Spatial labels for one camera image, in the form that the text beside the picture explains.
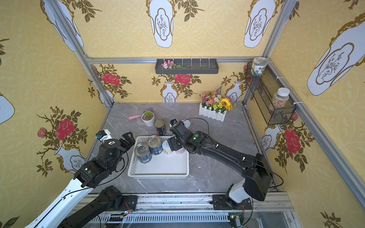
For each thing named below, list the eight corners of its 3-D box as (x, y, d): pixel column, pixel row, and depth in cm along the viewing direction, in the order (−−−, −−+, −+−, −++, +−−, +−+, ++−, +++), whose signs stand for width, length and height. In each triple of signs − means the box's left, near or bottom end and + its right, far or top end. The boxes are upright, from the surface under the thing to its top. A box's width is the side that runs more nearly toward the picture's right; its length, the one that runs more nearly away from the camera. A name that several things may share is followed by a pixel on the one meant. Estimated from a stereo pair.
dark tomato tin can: (155, 136, 103) (153, 128, 95) (157, 127, 108) (154, 119, 100) (165, 136, 103) (163, 128, 95) (166, 127, 108) (164, 119, 100)
